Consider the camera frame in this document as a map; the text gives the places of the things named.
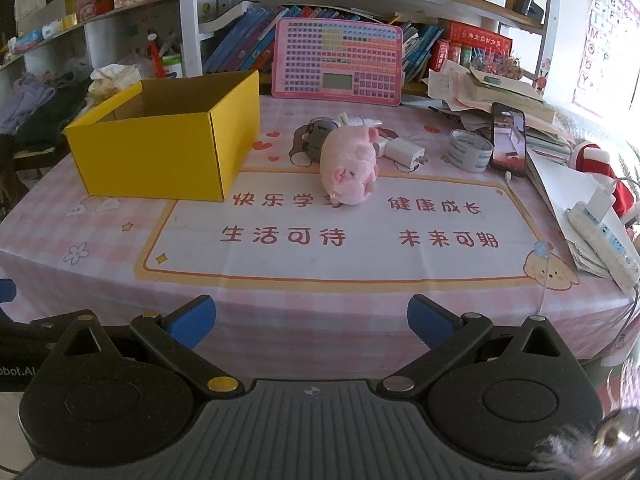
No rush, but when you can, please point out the clear tape roll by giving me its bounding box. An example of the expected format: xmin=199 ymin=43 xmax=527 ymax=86
xmin=446 ymin=129 xmax=494 ymax=174

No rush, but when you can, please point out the white power adapter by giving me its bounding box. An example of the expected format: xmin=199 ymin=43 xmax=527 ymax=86
xmin=375 ymin=138 xmax=426 ymax=172

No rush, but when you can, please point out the pink plush pig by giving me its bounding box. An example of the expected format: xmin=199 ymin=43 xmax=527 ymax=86
xmin=320 ymin=126 xmax=380 ymax=206

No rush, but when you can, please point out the grey toy car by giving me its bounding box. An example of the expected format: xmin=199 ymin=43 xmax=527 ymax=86
xmin=303 ymin=118 xmax=337 ymax=162

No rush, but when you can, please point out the pink printed table mat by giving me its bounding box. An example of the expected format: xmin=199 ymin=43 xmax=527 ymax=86
xmin=1 ymin=98 xmax=639 ymax=375

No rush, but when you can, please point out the white power strip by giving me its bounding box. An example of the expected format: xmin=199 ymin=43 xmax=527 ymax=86
xmin=566 ymin=188 xmax=639 ymax=290

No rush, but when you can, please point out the yellow cardboard box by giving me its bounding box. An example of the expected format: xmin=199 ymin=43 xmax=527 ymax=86
xmin=65 ymin=70 xmax=260 ymax=202

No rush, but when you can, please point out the black smartphone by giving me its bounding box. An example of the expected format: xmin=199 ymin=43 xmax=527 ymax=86
xmin=490 ymin=102 xmax=527 ymax=177

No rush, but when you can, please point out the pile of clothes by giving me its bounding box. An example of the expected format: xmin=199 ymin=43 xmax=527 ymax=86
xmin=1 ymin=70 xmax=91 ymax=150

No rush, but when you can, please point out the stack of papers and books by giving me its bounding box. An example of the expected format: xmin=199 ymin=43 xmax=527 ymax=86
xmin=424 ymin=60 xmax=575 ymax=164

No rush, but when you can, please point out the tissue pack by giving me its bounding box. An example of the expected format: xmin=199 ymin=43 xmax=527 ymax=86
xmin=88 ymin=64 xmax=141 ymax=104

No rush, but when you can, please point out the red dictionary box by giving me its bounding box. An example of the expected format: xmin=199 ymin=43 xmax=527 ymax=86
xmin=440 ymin=20 xmax=512 ymax=56

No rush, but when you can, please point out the pink learning keyboard tablet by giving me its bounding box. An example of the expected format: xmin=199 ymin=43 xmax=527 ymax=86
xmin=271 ymin=18 xmax=404 ymax=106

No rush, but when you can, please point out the row of blue books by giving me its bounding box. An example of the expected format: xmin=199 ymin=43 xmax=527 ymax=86
xmin=203 ymin=6 xmax=286 ymax=74

